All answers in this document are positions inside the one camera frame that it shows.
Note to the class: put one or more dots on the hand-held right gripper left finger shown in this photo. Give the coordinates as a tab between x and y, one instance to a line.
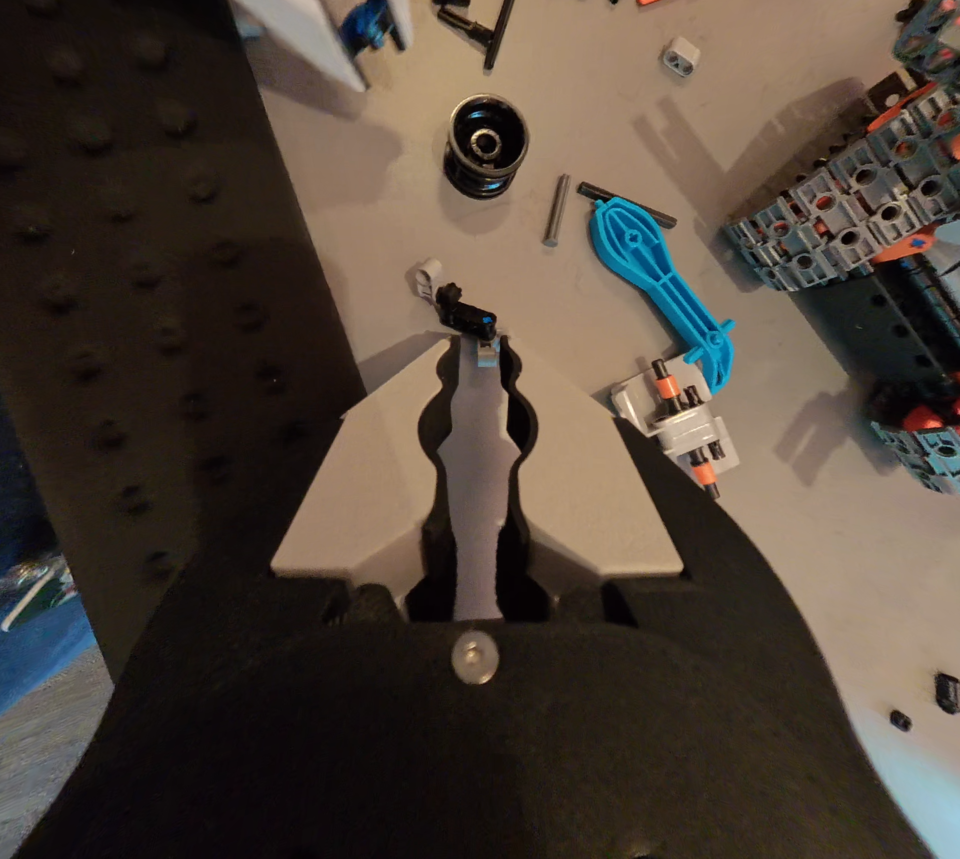
360	499

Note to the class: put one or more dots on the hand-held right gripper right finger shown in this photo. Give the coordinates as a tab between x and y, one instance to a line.
592	499

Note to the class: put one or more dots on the blue translucent ball piece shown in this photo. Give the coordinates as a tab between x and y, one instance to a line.
364	23

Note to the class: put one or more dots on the grey holed connector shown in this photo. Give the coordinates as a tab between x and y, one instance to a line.
487	355

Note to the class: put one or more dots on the black angled connector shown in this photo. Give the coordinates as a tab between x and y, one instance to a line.
472	319

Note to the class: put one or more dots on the black gear knob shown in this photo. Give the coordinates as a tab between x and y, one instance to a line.
448	295

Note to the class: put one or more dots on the black toy wheel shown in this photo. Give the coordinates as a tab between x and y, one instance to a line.
487	146

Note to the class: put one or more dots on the silver cylinder connector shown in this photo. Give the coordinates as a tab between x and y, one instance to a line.
429	270

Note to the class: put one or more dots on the white block with orange pins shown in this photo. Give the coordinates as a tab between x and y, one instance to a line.
679	428

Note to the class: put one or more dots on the black long pin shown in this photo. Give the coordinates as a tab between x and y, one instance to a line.
465	26

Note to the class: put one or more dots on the long black axle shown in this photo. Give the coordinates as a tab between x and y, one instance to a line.
504	15

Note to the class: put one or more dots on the blue plastic tool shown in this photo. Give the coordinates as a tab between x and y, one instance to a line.
664	289

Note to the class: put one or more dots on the black perforated panel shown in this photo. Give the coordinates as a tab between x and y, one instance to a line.
150	199

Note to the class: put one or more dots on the steel axle rod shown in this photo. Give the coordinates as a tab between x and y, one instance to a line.
556	210

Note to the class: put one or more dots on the short black cross axle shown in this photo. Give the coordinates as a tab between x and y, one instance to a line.
645	210

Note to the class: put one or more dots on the grey two-hole beam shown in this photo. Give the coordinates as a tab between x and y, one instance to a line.
681	55

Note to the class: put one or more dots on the person's blue jeans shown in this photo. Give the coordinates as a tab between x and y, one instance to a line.
45	649

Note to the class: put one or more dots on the tiny black piece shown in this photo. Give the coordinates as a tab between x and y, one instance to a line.
900	720
946	694

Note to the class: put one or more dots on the tracked toy robot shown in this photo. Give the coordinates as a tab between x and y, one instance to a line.
862	214

